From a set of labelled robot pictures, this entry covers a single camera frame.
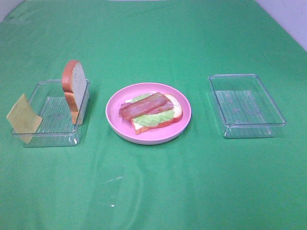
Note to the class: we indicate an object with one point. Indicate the green lettuce leaf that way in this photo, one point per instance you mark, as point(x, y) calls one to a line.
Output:
point(161, 119)

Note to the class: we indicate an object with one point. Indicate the bread slice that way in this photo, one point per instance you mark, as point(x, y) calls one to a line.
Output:
point(74, 85)
point(139, 98)

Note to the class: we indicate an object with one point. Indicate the clear plastic tray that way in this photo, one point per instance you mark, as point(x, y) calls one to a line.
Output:
point(243, 107)
point(56, 129)

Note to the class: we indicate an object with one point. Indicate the green tablecloth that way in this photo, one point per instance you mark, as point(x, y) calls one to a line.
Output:
point(198, 181)

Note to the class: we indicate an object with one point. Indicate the bacon strip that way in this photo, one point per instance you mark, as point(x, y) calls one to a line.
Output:
point(143, 106)
point(159, 109)

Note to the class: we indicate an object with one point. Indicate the left clear plastic tray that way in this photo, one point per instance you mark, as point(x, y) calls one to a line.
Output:
point(56, 129)

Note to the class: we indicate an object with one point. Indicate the right clear plastic tray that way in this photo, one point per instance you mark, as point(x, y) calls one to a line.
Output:
point(243, 107)

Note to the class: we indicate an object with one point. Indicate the pink round plate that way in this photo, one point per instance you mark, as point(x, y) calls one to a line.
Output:
point(153, 136)

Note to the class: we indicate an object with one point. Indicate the yellow cheese slice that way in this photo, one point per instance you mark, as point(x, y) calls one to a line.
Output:
point(23, 119)

